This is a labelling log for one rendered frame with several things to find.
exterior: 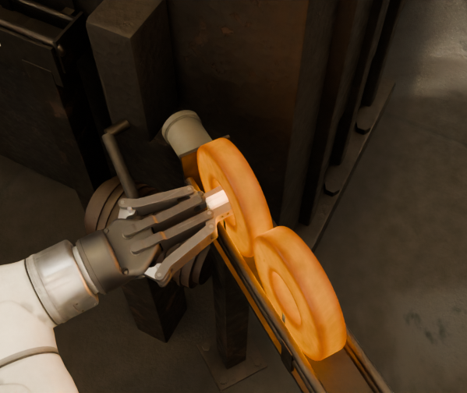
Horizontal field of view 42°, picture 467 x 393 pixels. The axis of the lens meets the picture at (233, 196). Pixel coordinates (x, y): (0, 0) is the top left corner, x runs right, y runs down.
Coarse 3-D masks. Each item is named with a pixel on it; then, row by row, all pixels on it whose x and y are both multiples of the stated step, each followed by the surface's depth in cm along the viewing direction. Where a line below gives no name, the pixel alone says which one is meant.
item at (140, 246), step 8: (200, 216) 76; (208, 216) 76; (184, 224) 75; (192, 224) 75; (200, 224) 75; (160, 232) 74; (168, 232) 75; (176, 232) 75; (184, 232) 75; (192, 232) 76; (144, 240) 74; (152, 240) 74; (160, 240) 74; (168, 240) 75; (176, 240) 76; (136, 248) 73; (144, 248) 73; (168, 248) 76
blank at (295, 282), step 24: (264, 240) 67; (288, 240) 66; (264, 264) 71; (288, 264) 63; (312, 264) 63; (264, 288) 76; (288, 288) 66; (312, 288) 62; (288, 312) 72; (312, 312) 62; (336, 312) 63; (312, 336) 65; (336, 336) 64
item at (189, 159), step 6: (228, 138) 82; (192, 150) 81; (180, 156) 80; (186, 156) 81; (192, 156) 81; (186, 162) 82; (192, 162) 82; (186, 168) 82; (192, 168) 83; (186, 174) 83; (192, 174) 84; (198, 174) 85; (198, 180) 86; (198, 186) 87; (204, 192) 88
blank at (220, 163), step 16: (208, 144) 76; (224, 144) 74; (208, 160) 76; (224, 160) 72; (240, 160) 72; (208, 176) 79; (224, 176) 72; (240, 176) 71; (240, 192) 71; (256, 192) 71; (240, 208) 71; (256, 208) 71; (224, 224) 82; (240, 224) 74; (256, 224) 72; (272, 224) 73; (240, 240) 78
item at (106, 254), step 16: (112, 224) 76; (128, 224) 76; (80, 240) 73; (96, 240) 72; (112, 240) 75; (128, 240) 75; (80, 256) 72; (96, 256) 71; (112, 256) 72; (128, 256) 74; (144, 256) 74; (96, 272) 71; (112, 272) 72; (128, 272) 73; (144, 272) 73; (112, 288) 73
